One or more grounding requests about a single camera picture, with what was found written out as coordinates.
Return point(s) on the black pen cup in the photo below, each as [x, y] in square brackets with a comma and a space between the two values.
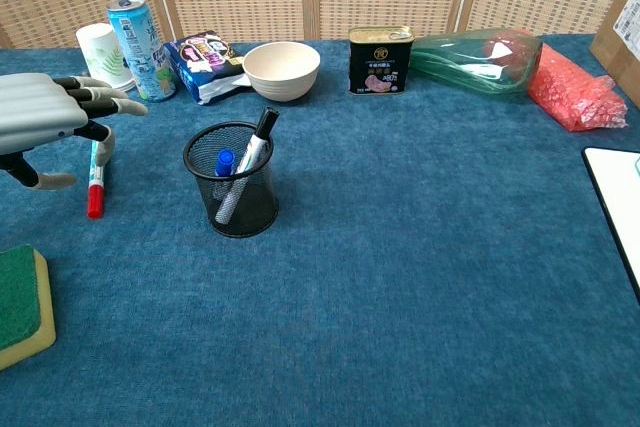
[250, 217]

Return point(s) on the blue table mat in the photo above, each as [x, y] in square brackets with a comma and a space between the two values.
[375, 272]

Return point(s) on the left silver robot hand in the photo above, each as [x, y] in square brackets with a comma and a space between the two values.
[40, 107]

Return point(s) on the green and yellow sponge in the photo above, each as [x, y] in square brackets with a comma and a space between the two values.
[20, 297]

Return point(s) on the light blue drink can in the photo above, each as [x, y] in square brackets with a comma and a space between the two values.
[145, 52]

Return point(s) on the beige bowl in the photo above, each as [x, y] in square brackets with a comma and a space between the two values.
[282, 72]

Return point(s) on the black luncheon meat tin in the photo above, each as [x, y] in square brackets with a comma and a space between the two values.
[381, 64]

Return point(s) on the dark blue printed packet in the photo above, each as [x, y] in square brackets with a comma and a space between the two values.
[205, 64]

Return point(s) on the red white marker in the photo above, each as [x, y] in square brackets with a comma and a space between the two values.
[95, 197]

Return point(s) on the brown cardboard box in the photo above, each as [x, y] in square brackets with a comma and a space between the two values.
[620, 47]

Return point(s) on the green spray bottle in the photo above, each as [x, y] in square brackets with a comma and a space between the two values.
[465, 64]

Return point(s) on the blue capped marker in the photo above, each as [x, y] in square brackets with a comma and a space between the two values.
[225, 159]

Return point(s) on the white paper cup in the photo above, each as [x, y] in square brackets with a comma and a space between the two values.
[102, 52]

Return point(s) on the black capped marker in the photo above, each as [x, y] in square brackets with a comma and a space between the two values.
[260, 139]

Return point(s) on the white whiteboard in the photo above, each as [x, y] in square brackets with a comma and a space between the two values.
[620, 197]

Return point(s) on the red bubble wrap roll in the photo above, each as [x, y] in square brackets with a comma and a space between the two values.
[570, 92]

